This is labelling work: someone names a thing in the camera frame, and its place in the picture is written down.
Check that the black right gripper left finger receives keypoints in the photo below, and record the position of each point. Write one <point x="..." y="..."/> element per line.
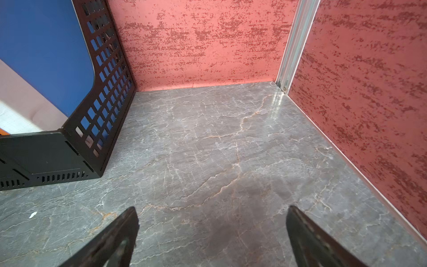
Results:
<point x="112" y="247"/>

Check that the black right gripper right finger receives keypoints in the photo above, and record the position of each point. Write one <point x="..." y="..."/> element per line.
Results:
<point x="312" y="246"/>

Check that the black mesh file holder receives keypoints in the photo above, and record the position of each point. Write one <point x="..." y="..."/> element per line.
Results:
<point x="81" y="148"/>

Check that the blue folder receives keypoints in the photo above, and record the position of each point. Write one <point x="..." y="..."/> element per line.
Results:
<point x="42" y="41"/>

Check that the aluminium right corner post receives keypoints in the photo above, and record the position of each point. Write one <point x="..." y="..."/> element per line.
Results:
<point x="305" y="14"/>

